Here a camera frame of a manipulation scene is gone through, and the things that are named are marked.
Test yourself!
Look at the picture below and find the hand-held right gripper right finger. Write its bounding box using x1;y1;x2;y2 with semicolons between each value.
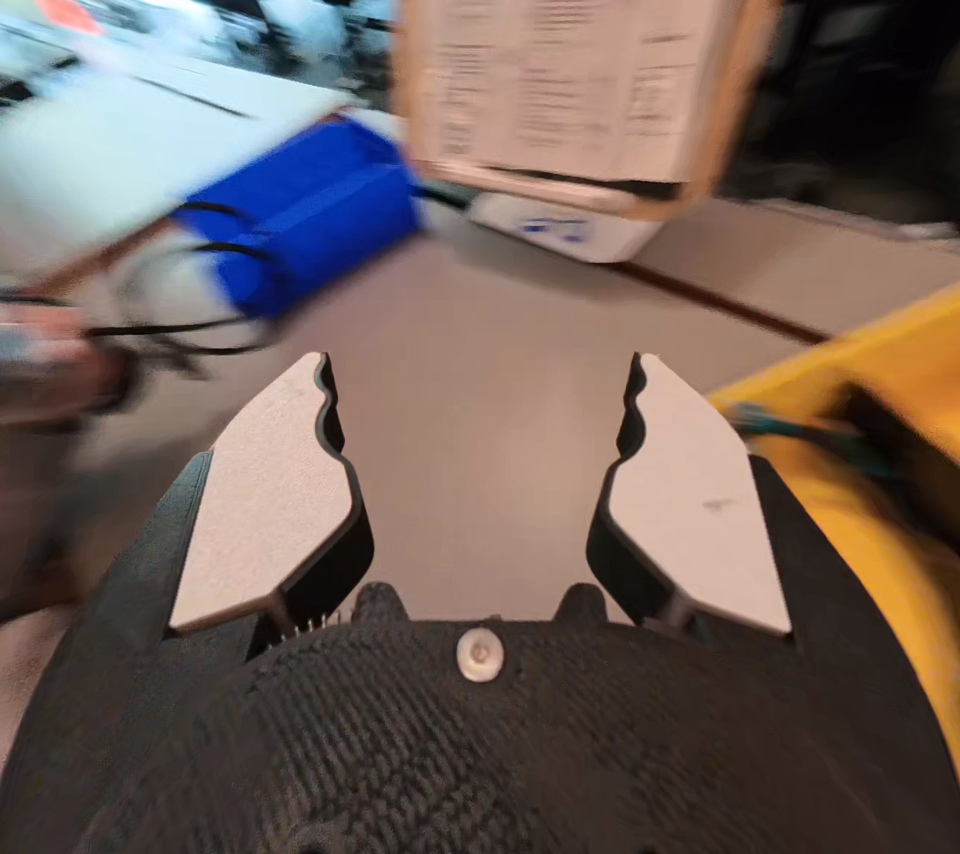
585;352;793;638

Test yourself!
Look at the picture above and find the yellow plastic bin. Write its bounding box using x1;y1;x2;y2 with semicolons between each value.
707;284;960;765

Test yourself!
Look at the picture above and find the white stand base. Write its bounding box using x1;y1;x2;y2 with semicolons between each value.
471;190;663;264

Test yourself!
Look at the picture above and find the black cable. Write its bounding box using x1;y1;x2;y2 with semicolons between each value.
0;200;280;364

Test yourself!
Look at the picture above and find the person's left hand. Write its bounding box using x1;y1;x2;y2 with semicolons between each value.
0;303;135;429

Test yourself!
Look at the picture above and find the blue plastic bin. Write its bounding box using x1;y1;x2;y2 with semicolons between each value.
172;118;423;320

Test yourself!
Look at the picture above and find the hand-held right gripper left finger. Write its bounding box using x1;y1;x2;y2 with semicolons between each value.
168;352;375;635

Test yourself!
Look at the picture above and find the wooden clipboard with paper sheet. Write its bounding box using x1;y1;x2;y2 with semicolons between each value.
393;0;798;222

